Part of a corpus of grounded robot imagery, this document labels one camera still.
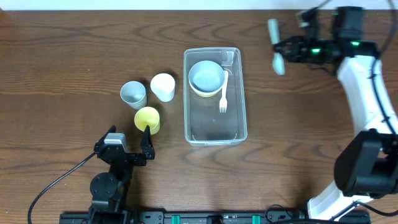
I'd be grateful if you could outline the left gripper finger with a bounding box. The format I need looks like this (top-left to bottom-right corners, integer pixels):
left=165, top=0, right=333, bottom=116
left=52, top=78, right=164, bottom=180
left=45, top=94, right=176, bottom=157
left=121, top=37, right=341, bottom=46
left=98, top=125, right=116, bottom=144
left=140, top=125, right=154, bottom=153

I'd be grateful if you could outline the pale blue plastic spoon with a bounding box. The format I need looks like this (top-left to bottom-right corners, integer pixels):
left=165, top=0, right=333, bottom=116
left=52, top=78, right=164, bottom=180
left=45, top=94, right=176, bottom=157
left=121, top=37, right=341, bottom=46
left=267, top=18, right=286, bottom=76

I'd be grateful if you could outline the yellow cup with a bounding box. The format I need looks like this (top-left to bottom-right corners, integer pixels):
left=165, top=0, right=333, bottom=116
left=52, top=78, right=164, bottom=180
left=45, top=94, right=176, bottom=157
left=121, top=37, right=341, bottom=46
left=134, top=106, right=160, bottom=135

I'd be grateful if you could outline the yellow bowl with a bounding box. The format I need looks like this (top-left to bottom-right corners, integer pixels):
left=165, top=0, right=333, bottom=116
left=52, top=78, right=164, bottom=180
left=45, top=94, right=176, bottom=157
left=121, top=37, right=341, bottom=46
left=193, top=88, right=220, bottom=98

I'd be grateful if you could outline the white plastic fork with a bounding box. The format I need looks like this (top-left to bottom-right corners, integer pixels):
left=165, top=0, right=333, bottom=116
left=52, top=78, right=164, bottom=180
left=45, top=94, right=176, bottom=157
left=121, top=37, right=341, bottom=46
left=219, top=70, right=229, bottom=113

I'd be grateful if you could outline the grey bowl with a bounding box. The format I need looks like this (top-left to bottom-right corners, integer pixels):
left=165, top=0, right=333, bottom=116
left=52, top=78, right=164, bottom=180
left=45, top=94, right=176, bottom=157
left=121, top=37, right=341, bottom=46
left=188, top=60, right=224, bottom=92

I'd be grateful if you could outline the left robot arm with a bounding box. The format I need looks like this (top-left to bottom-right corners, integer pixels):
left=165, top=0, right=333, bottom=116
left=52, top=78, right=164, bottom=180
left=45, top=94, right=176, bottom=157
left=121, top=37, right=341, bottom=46
left=88, top=126, right=155, bottom=223

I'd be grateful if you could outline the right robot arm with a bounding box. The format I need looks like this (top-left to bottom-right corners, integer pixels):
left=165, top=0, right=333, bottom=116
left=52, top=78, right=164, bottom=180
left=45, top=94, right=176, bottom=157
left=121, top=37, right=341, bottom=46
left=267, top=6, right=397, bottom=223

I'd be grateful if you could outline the clear plastic container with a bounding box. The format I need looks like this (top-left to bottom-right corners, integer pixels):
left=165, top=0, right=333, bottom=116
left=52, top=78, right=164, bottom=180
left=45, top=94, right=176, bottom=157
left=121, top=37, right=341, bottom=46
left=183, top=47, right=248, bottom=146

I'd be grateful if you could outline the grey cup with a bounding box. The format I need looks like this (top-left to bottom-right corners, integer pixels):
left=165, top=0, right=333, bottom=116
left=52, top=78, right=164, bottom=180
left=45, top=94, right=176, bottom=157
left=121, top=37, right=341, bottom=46
left=120, top=81, right=147, bottom=110

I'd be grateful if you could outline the white cup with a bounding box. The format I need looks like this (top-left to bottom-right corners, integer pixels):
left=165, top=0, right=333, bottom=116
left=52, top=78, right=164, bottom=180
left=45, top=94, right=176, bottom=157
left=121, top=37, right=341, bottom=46
left=150, top=73, right=175, bottom=102

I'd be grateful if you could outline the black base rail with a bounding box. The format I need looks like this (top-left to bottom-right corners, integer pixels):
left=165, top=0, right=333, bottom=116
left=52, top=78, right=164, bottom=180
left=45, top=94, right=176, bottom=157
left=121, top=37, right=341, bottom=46
left=58, top=209, right=371, bottom=224

